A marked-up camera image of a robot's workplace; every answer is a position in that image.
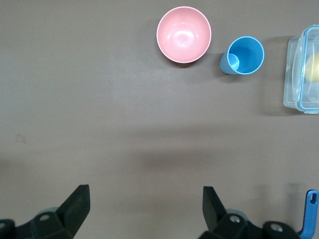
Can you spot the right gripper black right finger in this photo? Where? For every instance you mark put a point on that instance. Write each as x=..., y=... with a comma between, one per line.
x=224, y=226

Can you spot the yellow food item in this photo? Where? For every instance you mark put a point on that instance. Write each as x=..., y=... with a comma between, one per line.
x=313, y=67

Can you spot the clear plastic food container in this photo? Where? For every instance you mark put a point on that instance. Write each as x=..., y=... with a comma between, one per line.
x=294, y=74

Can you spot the pink bowl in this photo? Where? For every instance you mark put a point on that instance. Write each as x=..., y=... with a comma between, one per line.
x=184, y=35

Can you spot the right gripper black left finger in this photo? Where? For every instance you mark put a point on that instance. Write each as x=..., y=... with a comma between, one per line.
x=62, y=224

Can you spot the blue plastic cup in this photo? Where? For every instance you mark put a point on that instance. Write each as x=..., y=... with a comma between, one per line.
x=245, y=56

